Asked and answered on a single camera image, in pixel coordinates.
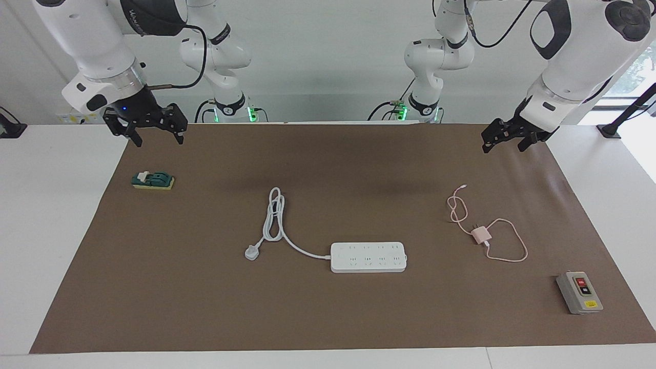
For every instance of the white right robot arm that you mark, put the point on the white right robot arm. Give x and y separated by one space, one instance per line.
87 41

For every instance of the white power strip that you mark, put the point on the white power strip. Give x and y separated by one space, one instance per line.
369 257

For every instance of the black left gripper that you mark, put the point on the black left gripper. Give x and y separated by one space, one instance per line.
533 123

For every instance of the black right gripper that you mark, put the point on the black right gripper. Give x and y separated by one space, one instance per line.
138 110

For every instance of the pink charger adapter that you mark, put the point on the pink charger adapter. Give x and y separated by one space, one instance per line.
480 236

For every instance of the black clamp mount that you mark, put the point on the black clamp mount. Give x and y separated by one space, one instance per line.
10 128

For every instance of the black clamp stand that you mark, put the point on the black clamp stand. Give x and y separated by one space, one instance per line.
628 110

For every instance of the brown table mat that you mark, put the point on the brown table mat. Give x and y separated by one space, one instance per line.
328 318

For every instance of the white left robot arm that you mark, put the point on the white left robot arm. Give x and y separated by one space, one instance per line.
574 56

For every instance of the grey on-off switch box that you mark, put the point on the grey on-off switch box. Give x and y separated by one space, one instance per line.
579 293

